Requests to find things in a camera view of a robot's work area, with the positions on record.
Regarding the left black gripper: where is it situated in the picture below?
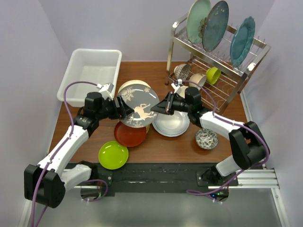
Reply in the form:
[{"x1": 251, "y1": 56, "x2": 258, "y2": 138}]
[{"x1": 96, "y1": 95, "x2": 134, "y2": 121}]

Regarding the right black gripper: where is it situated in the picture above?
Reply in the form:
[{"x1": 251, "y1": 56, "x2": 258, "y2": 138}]
[{"x1": 151, "y1": 92, "x2": 191, "y2": 116}]

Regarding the grey reindeer plate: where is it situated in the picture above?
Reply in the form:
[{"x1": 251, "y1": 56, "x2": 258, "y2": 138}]
[{"x1": 117, "y1": 84, "x2": 160, "y2": 128}]

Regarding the cream leaf pattern plate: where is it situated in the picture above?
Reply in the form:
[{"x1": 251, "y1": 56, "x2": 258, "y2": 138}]
[{"x1": 118, "y1": 80, "x2": 150, "y2": 92}]

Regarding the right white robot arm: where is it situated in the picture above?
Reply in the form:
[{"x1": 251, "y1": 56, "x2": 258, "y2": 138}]
[{"x1": 151, "y1": 87, "x2": 270, "y2": 186}]

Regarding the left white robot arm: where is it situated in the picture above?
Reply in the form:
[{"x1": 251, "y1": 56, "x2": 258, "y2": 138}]
[{"x1": 24, "y1": 92, "x2": 134, "y2": 208}]

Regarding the white plastic bin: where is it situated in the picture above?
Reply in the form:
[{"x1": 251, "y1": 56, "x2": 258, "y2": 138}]
[{"x1": 57, "y1": 49, "x2": 122, "y2": 107}]

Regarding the white blue-rimmed deep plate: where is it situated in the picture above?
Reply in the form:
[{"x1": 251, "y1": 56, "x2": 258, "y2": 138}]
[{"x1": 152, "y1": 111, "x2": 190, "y2": 137}]

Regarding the red round plate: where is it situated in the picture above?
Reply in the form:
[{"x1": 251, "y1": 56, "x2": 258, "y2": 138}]
[{"x1": 114, "y1": 122, "x2": 147, "y2": 148}]

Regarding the dark green mug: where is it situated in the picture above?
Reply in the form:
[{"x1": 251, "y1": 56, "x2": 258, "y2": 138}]
[{"x1": 175, "y1": 86, "x2": 188, "y2": 98}]

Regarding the patterned bowl in rack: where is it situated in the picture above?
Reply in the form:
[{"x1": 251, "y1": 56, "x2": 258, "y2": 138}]
[{"x1": 174, "y1": 63, "x2": 190, "y2": 81}]

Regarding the lime green plate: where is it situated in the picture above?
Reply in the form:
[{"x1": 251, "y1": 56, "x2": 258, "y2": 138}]
[{"x1": 98, "y1": 140, "x2": 129, "y2": 170}]

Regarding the cream bowl in rack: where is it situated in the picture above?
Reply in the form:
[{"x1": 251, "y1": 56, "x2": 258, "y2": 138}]
[{"x1": 189, "y1": 73, "x2": 207, "y2": 91}]

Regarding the black white patterned bowl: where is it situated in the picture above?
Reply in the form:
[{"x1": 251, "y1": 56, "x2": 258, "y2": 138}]
[{"x1": 195, "y1": 129, "x2": 218, "y2": 150}]

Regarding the lime green bowl in rack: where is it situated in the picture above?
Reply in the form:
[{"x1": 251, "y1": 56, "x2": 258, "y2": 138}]
[{"x1": 206, "y1": 67, "x2": 221, "y2": 85}]

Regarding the metal dish rack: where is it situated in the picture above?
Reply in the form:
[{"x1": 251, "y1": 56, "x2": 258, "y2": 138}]
[{"x1": 165, "y1": 15, "x2": 271, "y2": 109}]

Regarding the blue-grey speckled plate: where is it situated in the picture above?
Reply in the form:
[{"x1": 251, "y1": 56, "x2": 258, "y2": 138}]
[{"x1": 202, "y1": 0, "x2": 229, "y2": 52}]

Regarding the mint green plate in rack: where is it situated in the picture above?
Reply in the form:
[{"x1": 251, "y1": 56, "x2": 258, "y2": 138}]
[{"x1": 186, "y1": 0, "x2": 212, "y2": 44}]

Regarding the teal scalloped plate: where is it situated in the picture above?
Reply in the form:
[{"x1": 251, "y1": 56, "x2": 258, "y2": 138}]
[{"x1": 230, "y1": 16, "x2": 255, "y2": 68}]

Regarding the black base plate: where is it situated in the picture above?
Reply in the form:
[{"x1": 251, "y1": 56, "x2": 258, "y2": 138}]
[{"x1": 63, "y1": 162, "x2": 240, "y2": 197}]

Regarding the aluminium rail frame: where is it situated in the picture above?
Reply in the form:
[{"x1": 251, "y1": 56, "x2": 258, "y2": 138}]
[{"x1": 18, "y1": 89, "x2": 291, "y2": 227}]

